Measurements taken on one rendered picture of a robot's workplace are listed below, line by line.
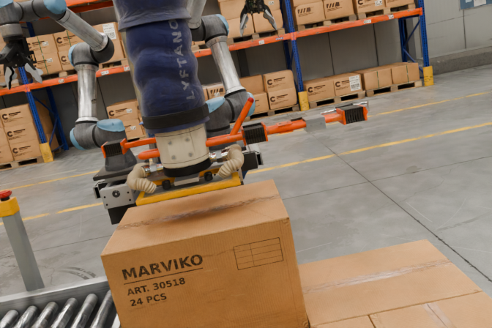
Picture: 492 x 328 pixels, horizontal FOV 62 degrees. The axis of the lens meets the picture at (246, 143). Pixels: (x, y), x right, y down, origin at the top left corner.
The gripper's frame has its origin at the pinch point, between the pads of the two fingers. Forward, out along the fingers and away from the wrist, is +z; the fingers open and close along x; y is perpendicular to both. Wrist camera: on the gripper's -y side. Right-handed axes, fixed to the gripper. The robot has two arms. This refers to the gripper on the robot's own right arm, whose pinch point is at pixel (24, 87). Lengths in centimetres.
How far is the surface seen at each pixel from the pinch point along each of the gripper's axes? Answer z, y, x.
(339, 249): 148, 117, -113
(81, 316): 94, -17, -8
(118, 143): 28.1, -1.3, -34.5
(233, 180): 40, -27, -84
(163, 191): 40, -30, -61
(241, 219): 53, -29, -85
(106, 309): 94, -13, -17
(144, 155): 29, -23, -54
